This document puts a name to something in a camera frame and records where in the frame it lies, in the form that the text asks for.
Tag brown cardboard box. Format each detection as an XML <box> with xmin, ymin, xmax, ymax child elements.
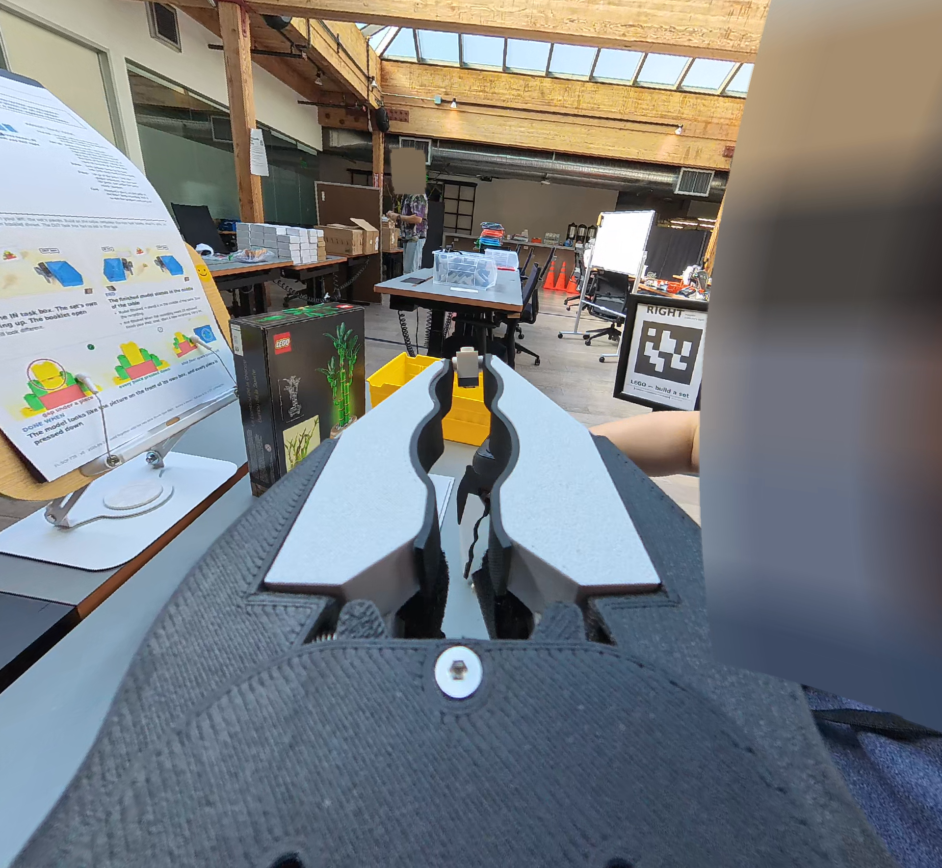
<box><xmin>324</xmin><ymin>218</ymin><xmax>381</xmax><ymax>257</ymax></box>

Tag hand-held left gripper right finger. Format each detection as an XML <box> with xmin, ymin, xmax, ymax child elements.
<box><xmin>480</xmin><ymin>356</ymin><xmax>662</xmax><ymax>641</ymax></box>

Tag stack of white boxes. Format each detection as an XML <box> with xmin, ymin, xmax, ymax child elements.
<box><xmin>235</xmin><ymin>222</ymin><xmax>327</xmax><ymax>265</ymax></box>

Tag black desk mat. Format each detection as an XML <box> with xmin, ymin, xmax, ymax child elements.
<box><xmin>0</xmin><ymin>592</ymin><xmax>78</xmax><ymax>692</ymax></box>

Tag framed black white marker sign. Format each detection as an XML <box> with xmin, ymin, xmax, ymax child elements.
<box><xmin>612</xmin><ymin>292</ymin><xmax>709</xmax><ymax>413</ymax></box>

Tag white document stand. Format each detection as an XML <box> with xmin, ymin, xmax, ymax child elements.
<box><xmin>0</xmin><ymin>397</ymin><xmax>240</xmax><ymax>573</ymax></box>

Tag person's blue clothing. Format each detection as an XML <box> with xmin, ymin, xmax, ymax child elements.
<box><xmin>806</xmin><ymin>687</ymin><xmax>942</xmax><ymax>868</ymax></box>

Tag yellow plastic bin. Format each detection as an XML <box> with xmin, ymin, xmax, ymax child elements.
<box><xmin>366</xmin><ymin>353</ymin><xmax>493</xmax><ymax>447</ymax></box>

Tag black lego box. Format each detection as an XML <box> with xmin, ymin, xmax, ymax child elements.
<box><xmin>230</xmin><ymin>303</ymin><xmax>366</xmax><ymax>498</ymax></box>

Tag white rolling whiteboard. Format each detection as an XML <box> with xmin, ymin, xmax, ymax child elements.
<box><xmin>577</xmin><ymin>210</ymin><xmax>657</xmax><ymax>339</ymax></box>

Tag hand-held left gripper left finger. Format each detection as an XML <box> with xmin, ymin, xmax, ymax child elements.
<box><xmin>263</xmin><ymin>359</ymin><xmax>455</xmax><ymax>639</ymax></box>

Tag clear plastic bin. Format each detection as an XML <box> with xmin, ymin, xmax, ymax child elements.
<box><xmin>432</xmin><ymin>250</ymin><xmax>499</xmax><ymax>289</ymax></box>

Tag grey wooden-edged desk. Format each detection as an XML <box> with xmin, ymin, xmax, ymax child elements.
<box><xmin>374</xmin><ymin>267</ymin><xmax>525</xmax><ymax>361</ymax></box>

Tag person's right forearm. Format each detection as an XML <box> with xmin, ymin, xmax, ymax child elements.
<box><xmin>589</xmin><ymin>410</ymin><xmax>701</xmax><ymax>476</ymax></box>

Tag wooden board with instruction sheet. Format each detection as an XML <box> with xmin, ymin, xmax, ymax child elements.
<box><xmin>0</xmin><ymin>69</ymin><xmax>241</xmax><ymax>502</ymax></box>

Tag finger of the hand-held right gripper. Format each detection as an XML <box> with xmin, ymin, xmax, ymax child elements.
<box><xmin>455</xmin><ymin>434</ymin><xmax>514</xmax><ymax>580</ymax></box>

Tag black office chair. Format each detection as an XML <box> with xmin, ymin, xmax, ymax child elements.
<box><xmin>514</xmin><ymin>263</ymin><xmax>543</xmax><ymax>366</ymax></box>
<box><xmin>171</xmin><ymin>203</ymin><xmax>231</xmax><ymax>256</ymax></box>
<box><xmin>585</xmin><ymin>268</ymin><xmax>632</xmax><ymax>348</ymax></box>

